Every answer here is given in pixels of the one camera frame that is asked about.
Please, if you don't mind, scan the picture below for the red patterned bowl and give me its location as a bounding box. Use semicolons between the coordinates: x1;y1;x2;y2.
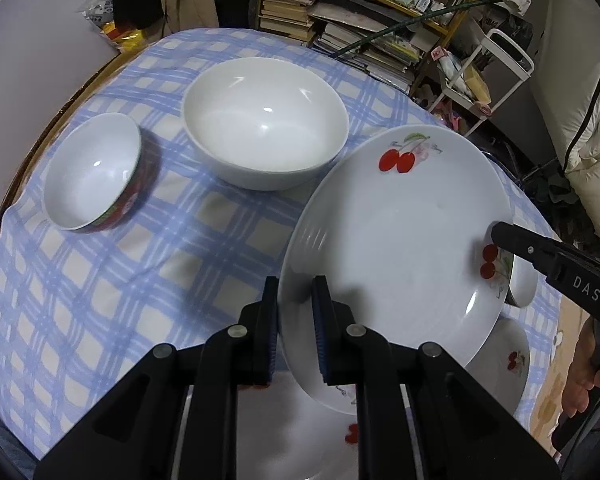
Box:
505;256;538;308
43;113;154;233

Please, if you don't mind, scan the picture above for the cherry plate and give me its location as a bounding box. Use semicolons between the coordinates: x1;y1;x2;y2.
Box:
278;125;513;414
466;316;530;414
237;372;358;479

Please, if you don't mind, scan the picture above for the large white bowl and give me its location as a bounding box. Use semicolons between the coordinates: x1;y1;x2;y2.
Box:
181;58;349;192

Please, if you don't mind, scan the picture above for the person's hand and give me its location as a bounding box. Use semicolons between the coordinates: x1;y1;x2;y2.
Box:
562;318;600;417

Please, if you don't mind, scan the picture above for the white utility cart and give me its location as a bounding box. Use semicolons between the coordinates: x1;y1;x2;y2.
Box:
427;20;535;136

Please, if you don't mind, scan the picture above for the blue plaid tablecloth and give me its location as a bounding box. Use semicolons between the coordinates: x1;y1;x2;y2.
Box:
0;27;566;461

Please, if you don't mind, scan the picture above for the wooden shelf unit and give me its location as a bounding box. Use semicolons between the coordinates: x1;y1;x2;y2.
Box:
254;0;492;93

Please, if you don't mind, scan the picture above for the stack of books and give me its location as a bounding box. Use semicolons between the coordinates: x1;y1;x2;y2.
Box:
258;0;318;42

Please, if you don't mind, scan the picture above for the yellow plastic bag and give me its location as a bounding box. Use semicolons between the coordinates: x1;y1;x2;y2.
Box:
81;0;145;53

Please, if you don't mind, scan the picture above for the green broom handle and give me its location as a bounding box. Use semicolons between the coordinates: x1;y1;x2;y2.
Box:
330;0;503;58

